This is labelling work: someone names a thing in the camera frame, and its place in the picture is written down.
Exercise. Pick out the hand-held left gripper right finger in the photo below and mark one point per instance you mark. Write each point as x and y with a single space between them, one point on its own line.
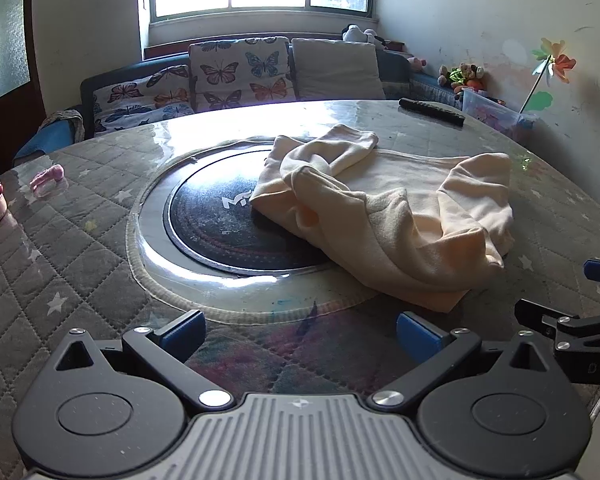
417 335

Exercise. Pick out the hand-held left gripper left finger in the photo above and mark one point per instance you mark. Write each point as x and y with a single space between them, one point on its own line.
182 335

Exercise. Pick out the cream long-sleeved garment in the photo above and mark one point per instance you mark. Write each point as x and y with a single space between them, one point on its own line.
410 210

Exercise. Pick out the round black induction cooktop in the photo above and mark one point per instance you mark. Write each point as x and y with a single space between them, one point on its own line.
205 230

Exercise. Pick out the grey quilted table cover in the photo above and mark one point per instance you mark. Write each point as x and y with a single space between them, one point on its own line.
55 270

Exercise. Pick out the clear plastic storage box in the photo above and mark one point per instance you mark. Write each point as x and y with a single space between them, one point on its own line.
495 110

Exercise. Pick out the colourful toy pinwheel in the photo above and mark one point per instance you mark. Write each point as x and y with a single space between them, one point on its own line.
555 62

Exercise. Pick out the black remote control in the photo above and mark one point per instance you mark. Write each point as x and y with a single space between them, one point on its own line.
432 111

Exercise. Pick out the flat butterfly print cushion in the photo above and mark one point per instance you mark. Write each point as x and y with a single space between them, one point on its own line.
140 102

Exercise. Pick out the blue cloth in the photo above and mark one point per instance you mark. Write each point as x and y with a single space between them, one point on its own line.
45 140

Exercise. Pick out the group of small plush toys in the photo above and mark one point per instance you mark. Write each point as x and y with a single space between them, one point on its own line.
462 76

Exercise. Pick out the grey knitted blanket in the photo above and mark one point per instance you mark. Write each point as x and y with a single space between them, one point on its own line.
65 120

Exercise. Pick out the dark blue sofa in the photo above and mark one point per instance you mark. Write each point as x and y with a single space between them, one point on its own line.
395 67

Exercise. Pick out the upright butterfly print cushion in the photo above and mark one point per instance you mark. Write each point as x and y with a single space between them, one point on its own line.
240 72

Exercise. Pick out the small pink plush toy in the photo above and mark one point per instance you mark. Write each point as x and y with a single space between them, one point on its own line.
416 63

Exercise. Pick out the plain grey cushion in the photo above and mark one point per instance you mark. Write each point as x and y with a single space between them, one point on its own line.
335 70

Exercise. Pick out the black and white plush toy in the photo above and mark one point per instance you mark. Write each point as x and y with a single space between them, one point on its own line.
360 35

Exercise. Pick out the dark wooden glazed door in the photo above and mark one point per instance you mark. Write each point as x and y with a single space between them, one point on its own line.
10 40

